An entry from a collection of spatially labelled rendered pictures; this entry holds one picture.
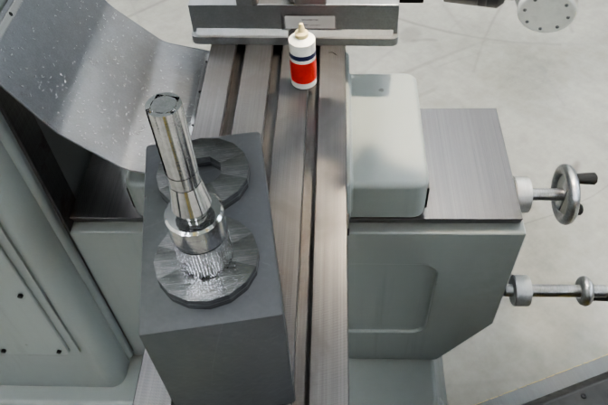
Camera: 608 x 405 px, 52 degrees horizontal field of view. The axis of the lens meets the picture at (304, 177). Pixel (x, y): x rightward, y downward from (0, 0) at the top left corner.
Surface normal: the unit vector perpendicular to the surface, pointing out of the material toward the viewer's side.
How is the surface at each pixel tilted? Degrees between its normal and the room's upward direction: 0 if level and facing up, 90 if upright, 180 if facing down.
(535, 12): 101
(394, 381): 0
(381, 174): 0
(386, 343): 90
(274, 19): 90
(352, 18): 90
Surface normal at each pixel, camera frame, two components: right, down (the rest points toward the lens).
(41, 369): -0.04, 0.61
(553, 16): -0.28, 0.84
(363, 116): -0.04, -0.66
